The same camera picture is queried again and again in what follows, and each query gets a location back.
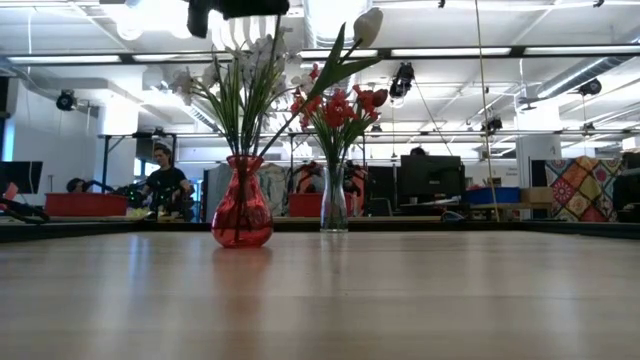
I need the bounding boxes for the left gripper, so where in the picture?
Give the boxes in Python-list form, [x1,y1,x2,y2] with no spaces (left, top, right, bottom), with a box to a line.
[187,0,291,39]

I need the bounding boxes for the large pale lilac flower bunch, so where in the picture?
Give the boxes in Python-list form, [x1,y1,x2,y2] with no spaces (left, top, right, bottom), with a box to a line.
[227,32,314,157]

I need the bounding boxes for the small pale lilac flower bunch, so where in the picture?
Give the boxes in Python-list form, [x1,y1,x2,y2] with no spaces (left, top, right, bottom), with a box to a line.
[168,57,251,157]

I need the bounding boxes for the red artificial flower bunch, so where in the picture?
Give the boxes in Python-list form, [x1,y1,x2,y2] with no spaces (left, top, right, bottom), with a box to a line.
[290,63,372,174]

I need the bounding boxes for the dark red artificial tulip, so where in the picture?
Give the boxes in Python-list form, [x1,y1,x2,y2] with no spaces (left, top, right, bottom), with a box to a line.
[349,84,390,151]

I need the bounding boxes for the red glass vase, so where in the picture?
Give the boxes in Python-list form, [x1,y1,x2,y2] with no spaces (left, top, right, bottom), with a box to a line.
[210,154,275,249]

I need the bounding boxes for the clear glass vase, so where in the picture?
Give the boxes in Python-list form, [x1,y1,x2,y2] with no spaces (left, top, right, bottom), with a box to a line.
[319,162,349,233]

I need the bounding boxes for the black hanging ceiling device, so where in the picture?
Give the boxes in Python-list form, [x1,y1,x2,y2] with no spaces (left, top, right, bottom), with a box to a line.
[388,61,417,100]

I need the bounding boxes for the black overhead light bar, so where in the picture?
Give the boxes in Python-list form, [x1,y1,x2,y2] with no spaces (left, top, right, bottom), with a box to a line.
[0,44,640,66]

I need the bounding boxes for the small red plastic bin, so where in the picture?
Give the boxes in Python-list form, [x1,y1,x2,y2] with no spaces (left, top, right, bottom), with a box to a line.
[288,192,326,218]

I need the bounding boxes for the black computer monitor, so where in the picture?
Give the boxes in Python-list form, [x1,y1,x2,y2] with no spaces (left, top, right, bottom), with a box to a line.
[399,154,464,204]
[0,160,44,196]

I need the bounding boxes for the wide red plastic bin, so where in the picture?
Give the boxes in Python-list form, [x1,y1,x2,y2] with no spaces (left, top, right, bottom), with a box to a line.
[44,192,130,218]

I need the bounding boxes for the blue plastic bin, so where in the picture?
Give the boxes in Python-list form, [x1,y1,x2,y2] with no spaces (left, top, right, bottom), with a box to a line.
[466,187,523,205]

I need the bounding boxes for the brown cardboard box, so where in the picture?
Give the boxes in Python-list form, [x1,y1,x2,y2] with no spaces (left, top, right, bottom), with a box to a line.
[520,187,554,205]

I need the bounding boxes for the colourful patchwork quilt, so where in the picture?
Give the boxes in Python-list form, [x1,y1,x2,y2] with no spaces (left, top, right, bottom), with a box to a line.
[543,156,627,223]

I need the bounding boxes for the silver ceiling air duct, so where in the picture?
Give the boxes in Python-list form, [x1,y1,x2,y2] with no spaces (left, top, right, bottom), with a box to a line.
[302,0,374,102]

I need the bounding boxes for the thin hanging rope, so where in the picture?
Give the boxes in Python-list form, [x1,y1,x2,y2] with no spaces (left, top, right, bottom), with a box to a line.
[472,0,499,222]

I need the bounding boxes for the black aluminium table frame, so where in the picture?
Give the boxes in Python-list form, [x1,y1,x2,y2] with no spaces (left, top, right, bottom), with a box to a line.
[0,218,640,245]

